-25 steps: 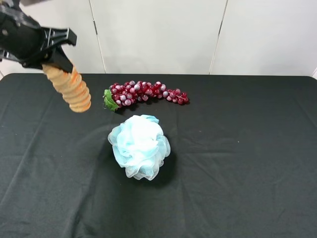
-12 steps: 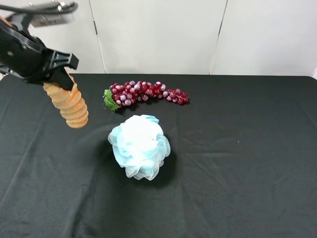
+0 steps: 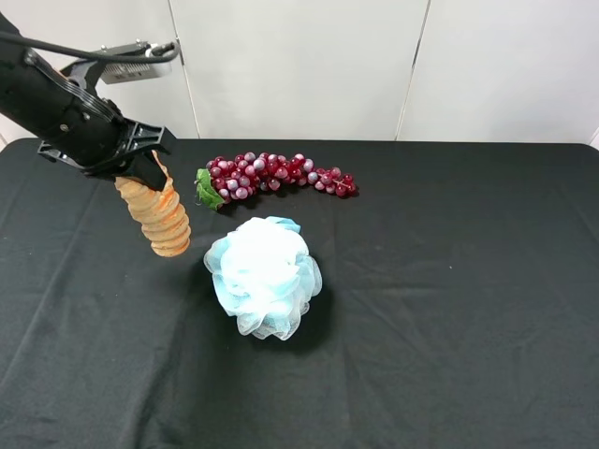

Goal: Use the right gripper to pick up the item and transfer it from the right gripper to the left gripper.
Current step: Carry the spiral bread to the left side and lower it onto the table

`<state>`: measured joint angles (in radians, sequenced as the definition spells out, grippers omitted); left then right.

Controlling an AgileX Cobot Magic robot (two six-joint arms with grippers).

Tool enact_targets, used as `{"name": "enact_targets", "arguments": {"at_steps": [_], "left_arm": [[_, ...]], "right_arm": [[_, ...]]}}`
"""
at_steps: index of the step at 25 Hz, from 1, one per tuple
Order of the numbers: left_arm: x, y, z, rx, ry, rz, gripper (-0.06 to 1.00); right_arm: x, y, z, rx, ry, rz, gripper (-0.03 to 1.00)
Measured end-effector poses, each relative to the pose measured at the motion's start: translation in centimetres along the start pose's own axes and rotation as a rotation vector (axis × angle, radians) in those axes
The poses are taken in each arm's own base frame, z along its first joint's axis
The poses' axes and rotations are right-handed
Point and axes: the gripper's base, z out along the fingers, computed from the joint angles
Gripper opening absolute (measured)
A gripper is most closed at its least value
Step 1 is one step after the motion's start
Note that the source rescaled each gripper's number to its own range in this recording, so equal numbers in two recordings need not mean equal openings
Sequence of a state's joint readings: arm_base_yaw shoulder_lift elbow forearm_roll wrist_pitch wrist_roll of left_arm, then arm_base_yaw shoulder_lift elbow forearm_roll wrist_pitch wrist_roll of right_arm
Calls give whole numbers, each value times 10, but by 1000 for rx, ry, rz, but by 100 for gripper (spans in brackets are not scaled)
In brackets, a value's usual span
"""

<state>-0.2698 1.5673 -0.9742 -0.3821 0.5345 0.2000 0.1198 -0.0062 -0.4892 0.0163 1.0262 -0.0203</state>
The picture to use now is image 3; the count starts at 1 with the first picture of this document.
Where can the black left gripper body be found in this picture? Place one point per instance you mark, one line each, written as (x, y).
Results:
(80, 128)

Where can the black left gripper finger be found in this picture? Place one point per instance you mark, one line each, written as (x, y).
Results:
(146, 169)

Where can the twisted golden bread loaf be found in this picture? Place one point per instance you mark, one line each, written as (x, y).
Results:
(163, 218)

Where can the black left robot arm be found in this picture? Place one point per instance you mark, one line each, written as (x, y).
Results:
(14, 99)

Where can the red artificial grape bunch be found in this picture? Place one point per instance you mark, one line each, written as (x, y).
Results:
(223, 181)

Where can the blue white mesh bath pouf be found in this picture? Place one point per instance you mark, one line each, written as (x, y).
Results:
(264, 276)

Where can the black tablecloth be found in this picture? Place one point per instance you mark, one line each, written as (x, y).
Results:
(459, 306)

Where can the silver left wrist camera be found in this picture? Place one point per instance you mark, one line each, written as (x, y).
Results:
(152, 61)

